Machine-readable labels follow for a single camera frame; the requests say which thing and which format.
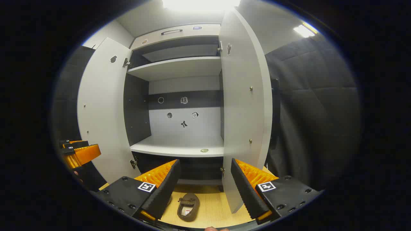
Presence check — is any black backdrop cloth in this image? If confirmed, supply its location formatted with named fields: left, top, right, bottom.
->
left=263, top=32, right=363, bottom=191

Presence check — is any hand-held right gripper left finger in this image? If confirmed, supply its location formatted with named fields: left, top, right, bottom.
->
left=95, top=159, right=182, bottom=222

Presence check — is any white shoe cabinet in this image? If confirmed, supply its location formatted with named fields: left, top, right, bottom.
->
left=124, top=23, right=225, bottom=193

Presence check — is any ceiling light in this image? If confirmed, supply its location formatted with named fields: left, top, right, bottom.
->
left=293, top=22, right=319, bottom=38
left=162, top=0, right=241, bottom=12

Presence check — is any brown fuzzy shoe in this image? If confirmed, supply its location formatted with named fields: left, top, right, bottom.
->
left=177, top=192, right=200, bottom=222

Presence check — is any black door handle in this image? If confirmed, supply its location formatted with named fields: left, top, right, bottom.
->
left=271, top=77, right=281, bottom=150

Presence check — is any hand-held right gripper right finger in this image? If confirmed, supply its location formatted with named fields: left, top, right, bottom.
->
left=231, top=158, right=323, bottom=225

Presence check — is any white cabinet drawer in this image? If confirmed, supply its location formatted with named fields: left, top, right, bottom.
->
left=130, top=23, right=222, bottom=51

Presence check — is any white shoe cabinet door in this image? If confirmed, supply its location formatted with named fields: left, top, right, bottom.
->
left=219, top=8, right=273, bottom=214
left=77, top=37, right=142, bottom=185

